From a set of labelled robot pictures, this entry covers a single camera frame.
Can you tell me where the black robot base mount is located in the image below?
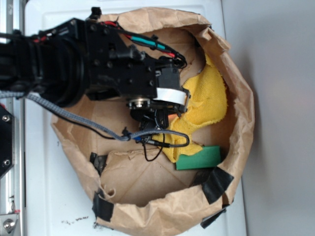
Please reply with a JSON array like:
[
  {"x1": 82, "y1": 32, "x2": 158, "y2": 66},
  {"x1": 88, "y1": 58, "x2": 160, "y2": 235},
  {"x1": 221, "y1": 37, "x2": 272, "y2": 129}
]
[{"x1": 0, "y1": 103, "x2": 15, "y2": 179}]

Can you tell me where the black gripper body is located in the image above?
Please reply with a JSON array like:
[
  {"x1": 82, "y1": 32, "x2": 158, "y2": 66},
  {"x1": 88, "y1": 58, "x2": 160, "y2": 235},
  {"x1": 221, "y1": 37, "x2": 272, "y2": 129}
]
[{"x1": 86, "y1": 22, "x2": 189, "y2": 114}]

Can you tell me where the red and green wire bundle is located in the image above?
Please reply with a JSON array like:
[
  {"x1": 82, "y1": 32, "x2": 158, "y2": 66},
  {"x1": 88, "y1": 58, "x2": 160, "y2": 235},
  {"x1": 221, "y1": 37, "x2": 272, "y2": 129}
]
[{"x1": 98, "y1": 21, "x2": 188, "y2": 68}]

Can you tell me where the grey braided cable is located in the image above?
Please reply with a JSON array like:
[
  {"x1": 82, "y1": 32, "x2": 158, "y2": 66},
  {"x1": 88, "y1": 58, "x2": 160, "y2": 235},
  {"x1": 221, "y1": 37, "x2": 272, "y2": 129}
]
[{"x1": 0, "y1": 89, "x2": 190, "y2": 148}]

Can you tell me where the brown paper bag bin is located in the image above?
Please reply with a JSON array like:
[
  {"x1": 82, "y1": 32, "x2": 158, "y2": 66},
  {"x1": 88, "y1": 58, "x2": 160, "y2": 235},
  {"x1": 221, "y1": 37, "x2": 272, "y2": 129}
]
[{"x1": 52, "y1": 7, "x2": 255, "y2": 236}]

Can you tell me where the green rectangular box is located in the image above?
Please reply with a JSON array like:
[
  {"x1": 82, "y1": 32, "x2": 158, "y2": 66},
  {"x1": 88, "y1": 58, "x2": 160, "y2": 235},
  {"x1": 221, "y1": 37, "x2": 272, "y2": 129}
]
[{"x1": 176, "y1": 146, "x2": 221, "y2": 170}]

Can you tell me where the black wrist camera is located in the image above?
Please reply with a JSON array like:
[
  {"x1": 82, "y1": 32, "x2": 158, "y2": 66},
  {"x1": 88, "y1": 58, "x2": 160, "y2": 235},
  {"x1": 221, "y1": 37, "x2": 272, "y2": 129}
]
[{"x1": 130, "y1": 108, "x2": 169, "y2": 137}]

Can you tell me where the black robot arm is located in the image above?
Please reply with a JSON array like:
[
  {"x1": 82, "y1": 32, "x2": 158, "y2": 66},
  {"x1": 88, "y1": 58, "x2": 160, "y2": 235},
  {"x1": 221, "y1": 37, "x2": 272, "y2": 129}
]
[{"x1": 0, "y1": 18, "x2": 190, "y2": 114}]

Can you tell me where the yellow terry cloth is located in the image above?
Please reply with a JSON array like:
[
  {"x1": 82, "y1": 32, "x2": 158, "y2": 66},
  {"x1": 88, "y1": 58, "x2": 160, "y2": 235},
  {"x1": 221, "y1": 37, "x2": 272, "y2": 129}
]
[{"x1": 163, "y1": 54, "x2": 228, "y2": 163}]

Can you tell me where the aluminium frame rail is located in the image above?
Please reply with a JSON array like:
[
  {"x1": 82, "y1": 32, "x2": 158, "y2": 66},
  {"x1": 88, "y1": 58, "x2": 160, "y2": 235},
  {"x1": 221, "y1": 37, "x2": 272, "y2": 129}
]
[{"x1": 0, "y1": 0, "x2": 27, "y2": 236}]

